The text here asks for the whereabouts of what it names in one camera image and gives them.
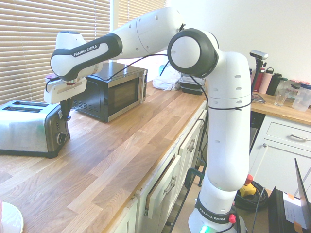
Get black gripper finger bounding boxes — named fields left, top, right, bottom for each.
left=65, top=96, right=73, bottom=117
left=60, top=99, right=68, bottom=120

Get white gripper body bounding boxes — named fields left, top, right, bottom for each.
left=43, top=77, right=88, bottom=105

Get stainless steel two-slot toaster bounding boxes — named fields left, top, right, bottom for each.
left=0, top=100, right=72, bottom=159

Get black microwave oven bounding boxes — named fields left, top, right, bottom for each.
left=70, top=61, right=149, bottom=123

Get wide beige window blind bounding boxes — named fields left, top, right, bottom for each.
left=0, top=0, right=111, bottom=108

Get crumpled white cloth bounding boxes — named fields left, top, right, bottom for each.
left=152, top=70, right=183, bottom=92

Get narrow beige window blind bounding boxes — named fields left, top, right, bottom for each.
left=118, top=0, right=169, bottom=29

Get white plate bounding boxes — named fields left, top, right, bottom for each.
left=0, top=200, right=25, bottom=233

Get clear lidded food container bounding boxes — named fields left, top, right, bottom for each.
left=179, top=75, right=207, bottom=85

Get black plastic food container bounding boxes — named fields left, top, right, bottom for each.
left=180, top=83, right=204, bottom=96

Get white cabinet door ajar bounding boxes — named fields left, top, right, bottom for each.
left=145, top=155, right=182, bottom=218

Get tall white cabinet door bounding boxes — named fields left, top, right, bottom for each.
left=178, top=109, right=208, bottom=195

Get green metal clamp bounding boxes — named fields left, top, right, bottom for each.
left=184, top=167, right=207, bottom=189

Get stainless steel dishwasher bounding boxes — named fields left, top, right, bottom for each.
left=249, top=111, right=266, bottom=152

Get red water bottle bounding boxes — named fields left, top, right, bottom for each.
left=254, top=67, right=266, bottom=93

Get yellow emergency stop button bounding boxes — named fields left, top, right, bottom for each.
left=239, top=174, right=257, bottom=198

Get pink water bottle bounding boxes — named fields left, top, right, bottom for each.
left=258, top=67, right=275, bottom=95

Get dark green water bottle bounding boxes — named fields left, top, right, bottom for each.
left=266, top=72, right=283, bottom=96

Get clear drinking glass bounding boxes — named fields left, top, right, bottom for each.
left=274, top=88, right=289, bottom=107

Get clear tall jar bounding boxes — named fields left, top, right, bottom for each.
left=279, top=77, right=295, bottom=98

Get white cabinet door with knob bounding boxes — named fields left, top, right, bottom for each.
left=249, top=139, right=311, bottom=197

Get black box case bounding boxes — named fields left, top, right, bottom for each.
left=268, top=186, right=296, bottom=233

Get clear plastic pitcher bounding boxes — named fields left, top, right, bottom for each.
left=291, top=83, right=311, bottom=113

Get white card with orange tape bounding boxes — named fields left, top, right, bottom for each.
left=282, top=193, right=304, bottom=230

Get open grey laptop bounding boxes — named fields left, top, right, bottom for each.
left=294, top=158, right=311, bottom=231

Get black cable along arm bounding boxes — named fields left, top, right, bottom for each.
left=106, top=22, right=210, bottom=101

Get hanging black power cable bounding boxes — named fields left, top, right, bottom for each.
left=197, top=118, right=210, bottom=188

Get black metal stand frame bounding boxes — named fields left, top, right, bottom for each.
left=167, top=187, right=195, bottom=228

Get dark frame eyeglasses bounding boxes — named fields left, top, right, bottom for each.
left=251, top=93, right=267, bottom=104

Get grey camera on stand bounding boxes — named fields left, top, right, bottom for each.
left=249, top=50, right=269, bottom=93

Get thin white cord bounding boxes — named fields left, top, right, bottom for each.
left=252, top=143, right=268, bottom=182

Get coiled black cable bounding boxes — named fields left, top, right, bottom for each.
left=234, top=179, right=271, bottom=211

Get white drawer with metal handle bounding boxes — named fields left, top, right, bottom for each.
left=263, top=115, right=311, bottom=149

